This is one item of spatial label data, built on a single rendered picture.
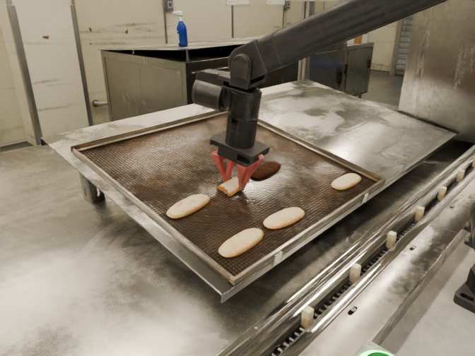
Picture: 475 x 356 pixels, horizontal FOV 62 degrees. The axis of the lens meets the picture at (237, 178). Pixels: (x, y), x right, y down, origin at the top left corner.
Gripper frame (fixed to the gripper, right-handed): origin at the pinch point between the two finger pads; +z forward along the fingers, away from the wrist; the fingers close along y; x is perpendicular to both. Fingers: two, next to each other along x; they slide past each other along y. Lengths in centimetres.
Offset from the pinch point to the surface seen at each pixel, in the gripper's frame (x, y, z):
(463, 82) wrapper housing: -81, -28, -13
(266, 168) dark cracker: -9.9, -1.6, -0.1
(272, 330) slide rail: 23.4, -23.7, 3.7
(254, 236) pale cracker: 11.8, -12.7, 0.1
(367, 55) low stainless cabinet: -467, 113, 60
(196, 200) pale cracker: 10.8, 1.2, 0.0
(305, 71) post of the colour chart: -101, 33, 2
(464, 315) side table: 0.8, -45.8, 3.7
